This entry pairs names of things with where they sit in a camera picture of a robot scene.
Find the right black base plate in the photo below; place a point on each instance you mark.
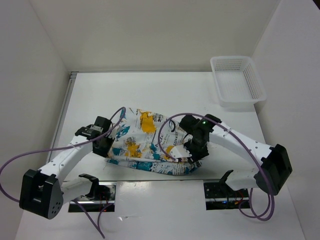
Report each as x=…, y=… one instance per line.
x=218, y=196

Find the white plastic basket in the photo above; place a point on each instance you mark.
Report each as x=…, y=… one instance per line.
x=237, y=81

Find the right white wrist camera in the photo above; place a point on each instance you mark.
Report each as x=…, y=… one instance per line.
x=179, y=154

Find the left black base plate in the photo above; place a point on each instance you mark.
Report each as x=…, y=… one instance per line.
x=105, y=197

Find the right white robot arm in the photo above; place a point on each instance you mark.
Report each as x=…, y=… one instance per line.
x=272, y=163

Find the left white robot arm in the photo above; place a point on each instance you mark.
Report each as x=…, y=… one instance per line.
x=45, y=191

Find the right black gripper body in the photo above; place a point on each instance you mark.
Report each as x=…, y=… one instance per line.
x=197, y=148

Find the colourful printed shorts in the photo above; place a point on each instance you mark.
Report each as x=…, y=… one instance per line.
x=136, y=144

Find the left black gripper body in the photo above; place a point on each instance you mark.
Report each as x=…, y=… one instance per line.
x=103, y=149

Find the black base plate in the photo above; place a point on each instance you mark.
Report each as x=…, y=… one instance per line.
x=218, y=196
x=105, y=197

